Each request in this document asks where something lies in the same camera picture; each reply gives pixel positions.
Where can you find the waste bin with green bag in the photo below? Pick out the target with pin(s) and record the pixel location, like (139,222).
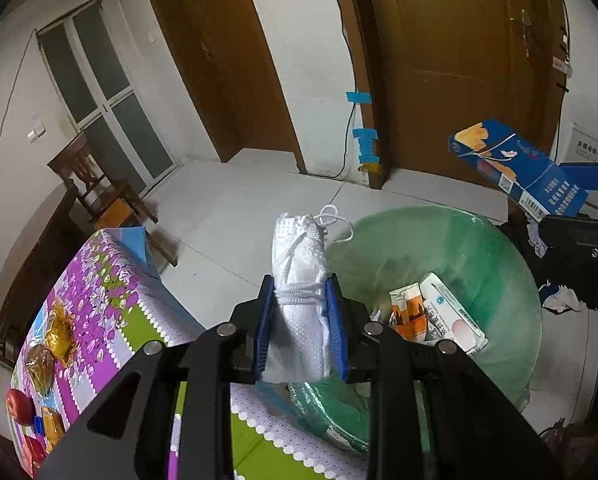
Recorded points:
(479,255)

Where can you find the wooden chair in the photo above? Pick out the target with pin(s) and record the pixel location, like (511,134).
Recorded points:
(96,190)

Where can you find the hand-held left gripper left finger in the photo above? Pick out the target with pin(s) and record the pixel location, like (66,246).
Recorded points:
(265,330)

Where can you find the dark wooden door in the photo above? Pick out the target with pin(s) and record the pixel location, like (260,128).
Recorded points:
(219,60)

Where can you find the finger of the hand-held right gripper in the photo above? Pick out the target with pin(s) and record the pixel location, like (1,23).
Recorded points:
(574,232)
(594,177)

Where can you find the white knit sneaker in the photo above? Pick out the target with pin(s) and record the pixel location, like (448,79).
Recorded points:
(299,320)

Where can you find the white blue crumpled cloth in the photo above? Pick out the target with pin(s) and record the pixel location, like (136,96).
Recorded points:
(537,237)

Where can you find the dark clothes pile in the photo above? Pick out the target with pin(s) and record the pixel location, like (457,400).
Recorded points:
(569,270)

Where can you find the orange white drink carton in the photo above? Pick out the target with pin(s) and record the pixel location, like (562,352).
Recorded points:
(409,315)

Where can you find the white printed notice board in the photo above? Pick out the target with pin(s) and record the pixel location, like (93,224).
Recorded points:
(587,142)

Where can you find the frosted glass door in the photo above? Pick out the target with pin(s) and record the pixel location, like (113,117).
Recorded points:
(104,90)

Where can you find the red box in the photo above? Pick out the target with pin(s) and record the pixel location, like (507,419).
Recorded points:
(31,456)

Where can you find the blue tape strip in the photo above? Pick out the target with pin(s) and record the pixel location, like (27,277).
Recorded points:
(366,142)
(360,98)

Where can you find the gold foil wrapper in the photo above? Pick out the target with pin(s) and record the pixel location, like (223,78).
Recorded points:
(59,332)

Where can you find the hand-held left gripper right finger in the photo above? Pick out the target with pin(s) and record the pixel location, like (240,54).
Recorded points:
(338,330)

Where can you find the blue printed carton box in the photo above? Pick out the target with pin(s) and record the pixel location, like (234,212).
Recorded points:
(504,155)

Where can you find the blue bottle cap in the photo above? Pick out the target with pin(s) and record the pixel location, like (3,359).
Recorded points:
(38,426)

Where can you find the wrapped round bread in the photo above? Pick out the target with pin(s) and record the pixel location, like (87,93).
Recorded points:
(40,367)

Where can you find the red apple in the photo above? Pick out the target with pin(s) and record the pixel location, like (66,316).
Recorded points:
(21,406)

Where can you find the yellow clear snack packet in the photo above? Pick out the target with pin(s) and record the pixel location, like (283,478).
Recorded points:
(53,427)

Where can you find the white tissue packet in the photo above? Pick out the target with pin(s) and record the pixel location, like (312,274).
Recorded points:
(451,317)

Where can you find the white light switch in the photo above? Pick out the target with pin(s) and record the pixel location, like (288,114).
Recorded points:
(36,130)

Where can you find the floral striped tablecloth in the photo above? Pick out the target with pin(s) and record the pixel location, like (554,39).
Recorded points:
(104,280)

